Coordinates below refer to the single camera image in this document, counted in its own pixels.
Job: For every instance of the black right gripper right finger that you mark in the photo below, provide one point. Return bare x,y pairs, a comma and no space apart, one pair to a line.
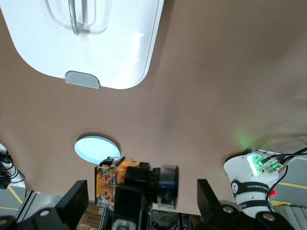
227,218

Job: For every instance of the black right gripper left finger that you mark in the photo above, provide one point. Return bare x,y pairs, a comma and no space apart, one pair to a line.
60,213

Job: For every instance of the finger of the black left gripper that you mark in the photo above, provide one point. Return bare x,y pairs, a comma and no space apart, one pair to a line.
129,208

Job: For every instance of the orange and black switch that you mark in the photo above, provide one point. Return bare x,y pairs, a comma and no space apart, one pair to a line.
108,179

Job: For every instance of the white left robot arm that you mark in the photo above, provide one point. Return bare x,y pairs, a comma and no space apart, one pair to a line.
247,172

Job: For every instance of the brown cardboard box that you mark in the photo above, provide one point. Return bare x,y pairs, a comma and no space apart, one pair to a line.
91,215

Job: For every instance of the grey box latch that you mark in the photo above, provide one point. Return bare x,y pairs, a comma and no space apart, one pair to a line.
82,80

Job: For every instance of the white lidded storage box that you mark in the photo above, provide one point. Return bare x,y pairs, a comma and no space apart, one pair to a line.
96,48

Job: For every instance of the aluminium table leg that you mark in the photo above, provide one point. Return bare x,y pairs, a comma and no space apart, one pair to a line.
26,201

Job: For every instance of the red round plug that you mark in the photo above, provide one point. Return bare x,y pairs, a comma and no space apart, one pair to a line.
272,192

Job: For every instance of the grey ribbed panel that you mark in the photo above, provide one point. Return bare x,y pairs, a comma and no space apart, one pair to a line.
292,215

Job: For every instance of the light blue round plate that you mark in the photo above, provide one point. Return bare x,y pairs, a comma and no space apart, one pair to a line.
96,148

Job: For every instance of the brown table cloth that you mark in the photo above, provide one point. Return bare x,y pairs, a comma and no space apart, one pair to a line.
192,72

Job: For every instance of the silver base connector bracket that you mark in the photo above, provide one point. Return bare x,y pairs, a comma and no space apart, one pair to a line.
263,165

